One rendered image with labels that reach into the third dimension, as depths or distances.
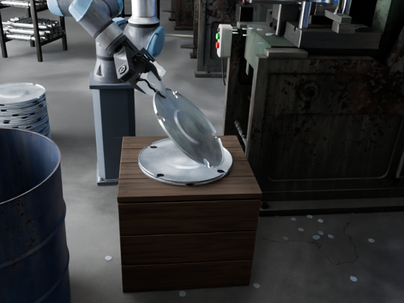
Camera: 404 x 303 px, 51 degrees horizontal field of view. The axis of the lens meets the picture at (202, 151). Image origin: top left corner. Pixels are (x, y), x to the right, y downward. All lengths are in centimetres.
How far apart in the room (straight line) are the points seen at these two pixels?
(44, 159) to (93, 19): 41
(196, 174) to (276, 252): 48
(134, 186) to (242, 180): 31
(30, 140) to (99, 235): 50
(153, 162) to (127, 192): 16
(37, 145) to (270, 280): 83
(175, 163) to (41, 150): 38
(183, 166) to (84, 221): 56
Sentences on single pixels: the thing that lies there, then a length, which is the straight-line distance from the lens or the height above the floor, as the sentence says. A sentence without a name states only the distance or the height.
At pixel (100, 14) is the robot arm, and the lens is 126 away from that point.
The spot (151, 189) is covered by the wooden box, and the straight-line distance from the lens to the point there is 118.
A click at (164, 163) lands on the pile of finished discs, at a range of 129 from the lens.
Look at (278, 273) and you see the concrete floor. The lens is 147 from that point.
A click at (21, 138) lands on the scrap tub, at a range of 128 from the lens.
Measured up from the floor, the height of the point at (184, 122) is 49.
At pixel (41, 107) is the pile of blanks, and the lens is 217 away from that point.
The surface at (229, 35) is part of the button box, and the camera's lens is 192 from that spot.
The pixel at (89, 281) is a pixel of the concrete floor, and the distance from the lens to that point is 143.
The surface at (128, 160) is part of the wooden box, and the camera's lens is 133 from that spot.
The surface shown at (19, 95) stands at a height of 27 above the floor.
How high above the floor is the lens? 99
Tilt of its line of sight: 27 degrees down
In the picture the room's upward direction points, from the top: 3 degrees clockwise
